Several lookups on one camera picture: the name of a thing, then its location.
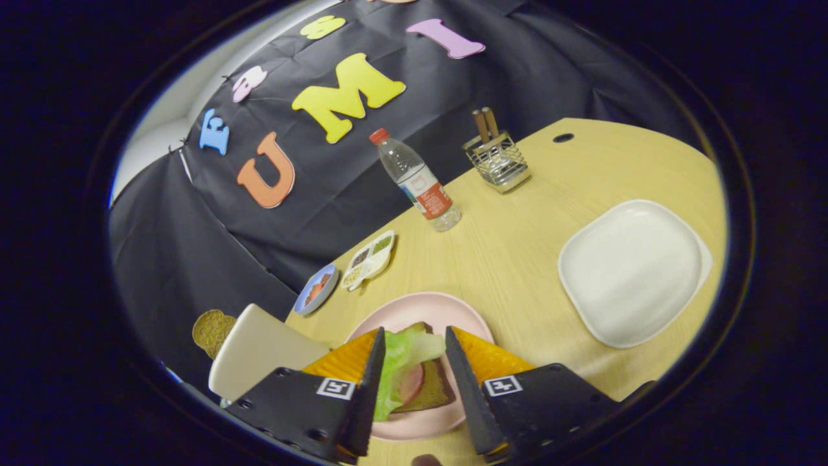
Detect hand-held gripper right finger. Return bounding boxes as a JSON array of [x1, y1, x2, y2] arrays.
[[444, 326, 622, 463]]

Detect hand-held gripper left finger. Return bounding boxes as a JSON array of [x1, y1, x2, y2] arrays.
[[223, 327, 387, 464]]

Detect green lettuce leaf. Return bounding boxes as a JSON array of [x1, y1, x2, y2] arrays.
[[374, 327, 447, 423]]

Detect brown bread slice with ham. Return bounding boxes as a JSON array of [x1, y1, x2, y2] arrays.
[[391, 322, 457, 414]]

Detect pink ham slice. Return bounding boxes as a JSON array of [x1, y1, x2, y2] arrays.
[[396, 362, 426, 405]]

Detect pink round plate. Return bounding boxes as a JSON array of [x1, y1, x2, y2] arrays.
[[346, 292, 496, 442]]

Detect small blue plate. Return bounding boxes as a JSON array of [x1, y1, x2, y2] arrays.
[[294, 263, 339, 316]]

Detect red food pieces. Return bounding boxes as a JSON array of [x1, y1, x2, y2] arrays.
[[304, 273, 332, 305]]

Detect white toaster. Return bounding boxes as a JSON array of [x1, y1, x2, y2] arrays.
[[208, 304, 331, 403]]

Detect white divided condiment dish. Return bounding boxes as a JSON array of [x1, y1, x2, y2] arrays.
[[340, 230, 396, 291]]

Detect white square plate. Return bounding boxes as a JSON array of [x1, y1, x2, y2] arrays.
[[558, 199, 714, 350]]

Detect clear plastic water bottle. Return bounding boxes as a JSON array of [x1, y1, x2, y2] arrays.
[[369, 128, 463, 232]]

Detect metal wire utensil holder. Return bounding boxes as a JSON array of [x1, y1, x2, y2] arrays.
[[463, 131, 532, 194]]

